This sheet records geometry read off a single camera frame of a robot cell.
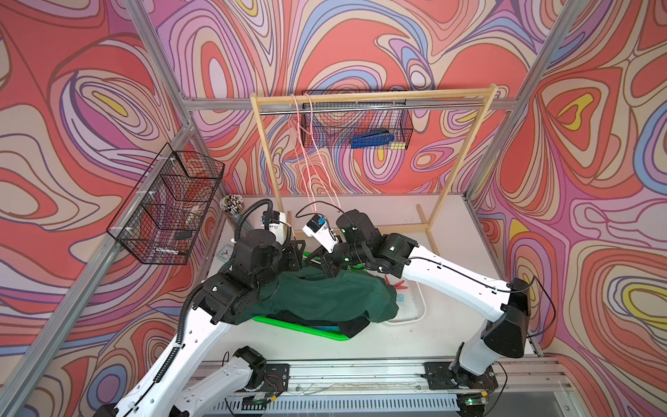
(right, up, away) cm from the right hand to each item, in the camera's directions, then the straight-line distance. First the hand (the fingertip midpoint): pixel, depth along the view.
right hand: (309, 267), depth 68 cm
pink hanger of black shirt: (0, +40, +39) cm, 56 cm away
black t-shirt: (+11, -17, +2) cm, 20 cm away
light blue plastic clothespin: (+29, -15, +21) cm, 39 cm away
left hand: (-1, +7, -2) cm, 7 cm away
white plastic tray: (+33, -16, +20) cm, 42 cm away
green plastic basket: (+3, -20, +6) cm, 21 cm away
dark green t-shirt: (+1, -8, 0) cm, 8 cm away
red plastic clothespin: (+29, -10, +21) cm, 37 cm away
